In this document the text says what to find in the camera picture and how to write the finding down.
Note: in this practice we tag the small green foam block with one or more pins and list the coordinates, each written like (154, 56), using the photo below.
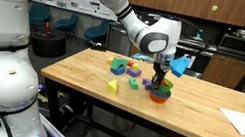
(133, 84)

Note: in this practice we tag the white robot base platform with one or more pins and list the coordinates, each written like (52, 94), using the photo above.
(56, 136)

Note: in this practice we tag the large black round ottoman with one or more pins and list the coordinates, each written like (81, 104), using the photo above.
(48, 46)

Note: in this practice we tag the red bottle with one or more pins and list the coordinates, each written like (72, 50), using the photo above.
(47, 28)

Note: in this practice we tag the teal lounge chair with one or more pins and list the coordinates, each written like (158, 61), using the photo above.
(40, 14)
(65, 23)
(96, 32)

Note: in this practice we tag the red toy in bowl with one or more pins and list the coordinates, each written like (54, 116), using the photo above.
(163, 82)

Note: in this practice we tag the purple flat foam block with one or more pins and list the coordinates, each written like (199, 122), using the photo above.
(133, 73)

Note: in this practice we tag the blue round plastic tub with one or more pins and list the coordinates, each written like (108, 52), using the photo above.
(144, 58)

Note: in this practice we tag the yellow square foam block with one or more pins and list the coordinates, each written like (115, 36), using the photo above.
(109, 61)

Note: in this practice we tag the red cylinder foam block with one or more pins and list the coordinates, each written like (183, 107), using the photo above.
(130, 63)

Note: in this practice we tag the teal arch foam block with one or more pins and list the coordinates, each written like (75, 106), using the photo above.
(119, 61)

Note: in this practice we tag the green sticky note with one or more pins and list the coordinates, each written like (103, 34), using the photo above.
(214, 8)

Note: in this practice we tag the steel dishwasher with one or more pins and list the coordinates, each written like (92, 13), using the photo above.
(117, 40)

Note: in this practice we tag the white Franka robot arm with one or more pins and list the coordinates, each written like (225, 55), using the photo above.
(2, 57)

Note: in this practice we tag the steel stove with oven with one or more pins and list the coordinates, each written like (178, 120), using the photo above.
(200, 50)

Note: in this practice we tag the orange plastic bowl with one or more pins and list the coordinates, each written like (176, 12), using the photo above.
(159, 99)

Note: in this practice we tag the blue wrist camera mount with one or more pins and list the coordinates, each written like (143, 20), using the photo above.
(180, 65)

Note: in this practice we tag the green plastic bowl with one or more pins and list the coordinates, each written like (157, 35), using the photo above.
(167, 87)

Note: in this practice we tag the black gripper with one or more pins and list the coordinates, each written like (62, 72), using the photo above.
(161, 67)

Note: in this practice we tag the long wooden table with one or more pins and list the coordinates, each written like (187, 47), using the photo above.
(201, 119)

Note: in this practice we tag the blue bottle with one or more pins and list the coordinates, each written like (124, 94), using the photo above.
(199, 33)

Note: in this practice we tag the yellow-green small cylinder block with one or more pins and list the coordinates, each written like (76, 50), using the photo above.
(135, 67)

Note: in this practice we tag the yellow wedge foam block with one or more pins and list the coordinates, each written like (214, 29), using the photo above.
(112, 88)

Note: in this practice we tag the wooden cabinet beside stove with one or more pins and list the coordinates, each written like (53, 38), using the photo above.
(226, 72)

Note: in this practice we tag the steel microwave oven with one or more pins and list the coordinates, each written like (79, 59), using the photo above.
(236, 45)

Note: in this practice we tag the white poster with diagrams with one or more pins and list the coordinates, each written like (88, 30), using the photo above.
(93, 4)

